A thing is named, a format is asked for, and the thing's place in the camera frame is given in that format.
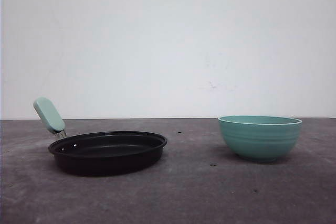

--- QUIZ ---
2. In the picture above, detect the black frying pan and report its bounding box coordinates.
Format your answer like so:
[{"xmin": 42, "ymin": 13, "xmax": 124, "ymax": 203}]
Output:
[{"xmin": 33, "ymin": 97, "xmax": 168, "ymax": 176}]

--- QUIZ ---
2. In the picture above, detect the teal ceramic bowl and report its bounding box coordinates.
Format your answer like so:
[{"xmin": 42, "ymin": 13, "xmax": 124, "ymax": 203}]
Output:
[{"xmin": 218, "ymin": 115, "xmax": 302, "ymax": 163}]

